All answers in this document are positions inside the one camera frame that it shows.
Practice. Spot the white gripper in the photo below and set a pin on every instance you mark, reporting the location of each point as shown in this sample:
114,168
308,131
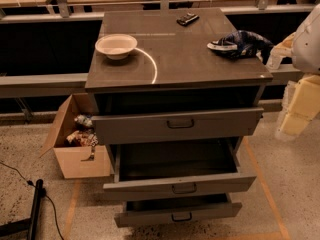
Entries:
307,49

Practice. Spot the snack bag in box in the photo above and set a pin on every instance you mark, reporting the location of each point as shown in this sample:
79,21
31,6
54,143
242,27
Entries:
84,121

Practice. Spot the blue chip bag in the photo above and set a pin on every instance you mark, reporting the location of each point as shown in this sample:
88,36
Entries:
241,44

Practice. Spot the grey drawer cabinet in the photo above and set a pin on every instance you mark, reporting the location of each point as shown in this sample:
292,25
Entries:
172,70

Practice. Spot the cardboard box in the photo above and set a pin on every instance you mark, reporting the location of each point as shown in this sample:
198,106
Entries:
75,161

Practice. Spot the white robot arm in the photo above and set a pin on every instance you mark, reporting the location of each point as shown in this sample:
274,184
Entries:
306,44

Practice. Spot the white bowl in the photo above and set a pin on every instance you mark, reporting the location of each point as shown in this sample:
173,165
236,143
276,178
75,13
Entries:
116,46

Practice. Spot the grey top drawer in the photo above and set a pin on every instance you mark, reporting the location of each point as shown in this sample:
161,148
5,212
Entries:
165,127

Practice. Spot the black stand base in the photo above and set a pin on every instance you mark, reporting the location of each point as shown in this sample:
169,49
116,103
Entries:
29,224

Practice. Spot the grey bottom drawer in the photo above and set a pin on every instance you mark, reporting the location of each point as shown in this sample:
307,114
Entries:
177,210

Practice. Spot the grey middle drawer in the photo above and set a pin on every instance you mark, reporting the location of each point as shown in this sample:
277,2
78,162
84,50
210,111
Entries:
177,169

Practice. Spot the grey drawer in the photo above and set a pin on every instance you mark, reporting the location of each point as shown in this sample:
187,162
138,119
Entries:
177,210
165,127
177,169

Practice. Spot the crumpled wrapper in box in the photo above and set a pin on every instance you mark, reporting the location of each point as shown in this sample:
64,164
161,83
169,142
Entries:
82,138

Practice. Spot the black remote control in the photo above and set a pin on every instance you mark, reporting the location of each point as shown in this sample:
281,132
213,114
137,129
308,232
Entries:
187,19

